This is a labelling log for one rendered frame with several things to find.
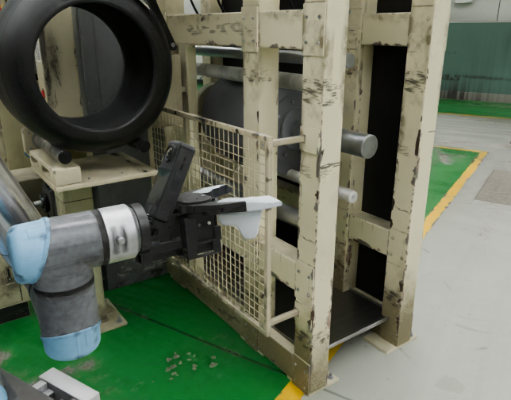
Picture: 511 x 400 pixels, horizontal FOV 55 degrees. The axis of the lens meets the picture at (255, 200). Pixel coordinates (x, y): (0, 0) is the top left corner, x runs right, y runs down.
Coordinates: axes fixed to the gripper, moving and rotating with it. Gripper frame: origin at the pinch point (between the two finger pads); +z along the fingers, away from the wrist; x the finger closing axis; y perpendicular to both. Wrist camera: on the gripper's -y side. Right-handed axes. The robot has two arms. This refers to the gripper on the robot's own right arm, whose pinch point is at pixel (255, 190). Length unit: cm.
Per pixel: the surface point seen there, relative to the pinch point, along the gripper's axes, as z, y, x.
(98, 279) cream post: 6, 63, -153
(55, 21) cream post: 1, -45, -138
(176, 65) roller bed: 47, -28, -136
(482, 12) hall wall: 820, -123, -519
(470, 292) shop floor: 177, 96, -84
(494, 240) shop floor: 248, 91, -117
